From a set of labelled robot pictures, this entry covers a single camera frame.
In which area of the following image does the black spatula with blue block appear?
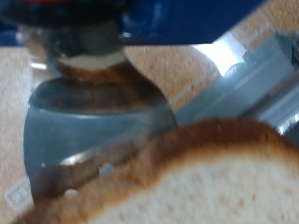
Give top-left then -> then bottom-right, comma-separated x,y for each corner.
0,0 -> 265,206

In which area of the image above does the glass oven door with handle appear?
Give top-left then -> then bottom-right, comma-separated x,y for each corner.
0,0 -> 299,216

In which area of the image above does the white bread slice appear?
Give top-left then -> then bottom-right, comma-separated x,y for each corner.
12,118 -> 299,224

